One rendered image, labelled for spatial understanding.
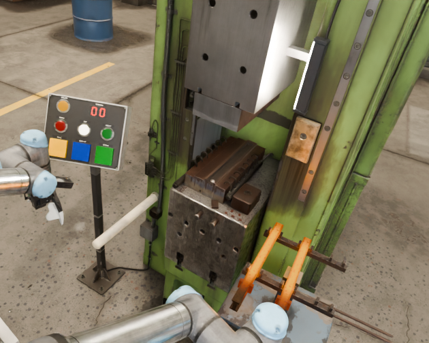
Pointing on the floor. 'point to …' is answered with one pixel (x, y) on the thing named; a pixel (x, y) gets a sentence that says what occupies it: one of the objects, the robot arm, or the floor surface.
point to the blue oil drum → (92, 20)
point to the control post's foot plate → (101, 284)
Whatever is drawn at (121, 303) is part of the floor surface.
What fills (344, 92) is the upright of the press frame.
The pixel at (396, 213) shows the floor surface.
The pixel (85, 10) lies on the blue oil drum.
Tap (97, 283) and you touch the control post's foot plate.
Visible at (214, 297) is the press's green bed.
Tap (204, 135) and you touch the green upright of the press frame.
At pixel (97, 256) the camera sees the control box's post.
